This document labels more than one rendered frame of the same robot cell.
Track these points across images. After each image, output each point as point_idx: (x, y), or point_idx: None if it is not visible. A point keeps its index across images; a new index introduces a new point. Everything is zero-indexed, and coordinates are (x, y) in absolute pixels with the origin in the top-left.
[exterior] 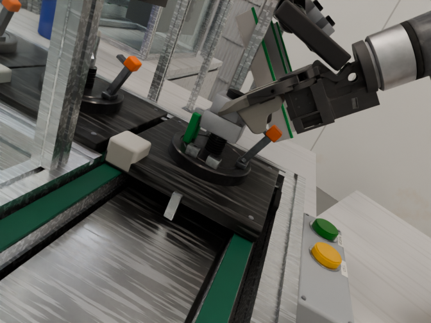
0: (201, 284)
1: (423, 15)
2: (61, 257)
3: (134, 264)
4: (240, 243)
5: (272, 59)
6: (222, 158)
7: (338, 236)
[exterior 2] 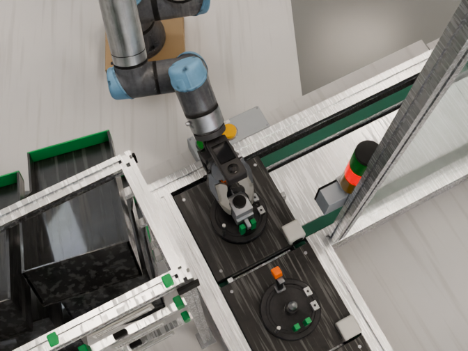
0: (290, 162)
1: (207, 102)
2: None
3: (313, 183)
4: (265, 162)
5: None
6: None
7: None
